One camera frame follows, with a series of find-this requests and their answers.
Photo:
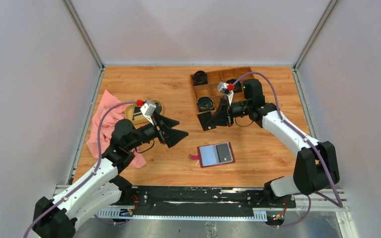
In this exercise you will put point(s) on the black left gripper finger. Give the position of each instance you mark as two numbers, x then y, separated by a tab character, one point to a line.
163	121
172	137

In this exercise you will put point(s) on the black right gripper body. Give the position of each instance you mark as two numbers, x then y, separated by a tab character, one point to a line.
240	109

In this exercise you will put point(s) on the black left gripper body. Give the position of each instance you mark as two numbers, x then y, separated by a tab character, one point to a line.
151	132

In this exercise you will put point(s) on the black cards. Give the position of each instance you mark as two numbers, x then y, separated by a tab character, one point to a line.
137	114

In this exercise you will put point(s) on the black VIP credit card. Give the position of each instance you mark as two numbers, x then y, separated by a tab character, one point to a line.
224	153

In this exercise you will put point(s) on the red card holder wallet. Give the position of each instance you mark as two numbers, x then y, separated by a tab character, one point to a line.
207	156

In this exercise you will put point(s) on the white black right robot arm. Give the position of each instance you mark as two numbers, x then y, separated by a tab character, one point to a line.
316	164

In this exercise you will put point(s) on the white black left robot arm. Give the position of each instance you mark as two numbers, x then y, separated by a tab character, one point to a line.
62	215

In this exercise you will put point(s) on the yellow oval tray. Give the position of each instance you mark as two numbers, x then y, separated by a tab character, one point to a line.
129	109

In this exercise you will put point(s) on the black gold rolled item front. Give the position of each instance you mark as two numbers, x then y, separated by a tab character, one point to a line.
205	104

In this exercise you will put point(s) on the wooden compartment tray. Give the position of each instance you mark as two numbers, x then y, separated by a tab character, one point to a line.
216	82

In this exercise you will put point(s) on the black rolled item back left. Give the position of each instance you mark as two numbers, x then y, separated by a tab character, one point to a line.
199	78

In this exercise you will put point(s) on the pink cloth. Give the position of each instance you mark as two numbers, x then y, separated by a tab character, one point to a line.
103	125

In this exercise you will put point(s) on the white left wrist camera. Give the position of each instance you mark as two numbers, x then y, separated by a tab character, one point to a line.
147	110

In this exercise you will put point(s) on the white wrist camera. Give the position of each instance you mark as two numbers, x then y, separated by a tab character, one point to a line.
226	89
147	110

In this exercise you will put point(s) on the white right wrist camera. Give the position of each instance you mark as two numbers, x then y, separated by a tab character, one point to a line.
226	89

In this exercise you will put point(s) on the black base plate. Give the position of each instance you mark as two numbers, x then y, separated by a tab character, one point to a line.
184	202

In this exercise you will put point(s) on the aluminium front rail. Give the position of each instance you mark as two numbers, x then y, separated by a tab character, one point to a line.
321	201

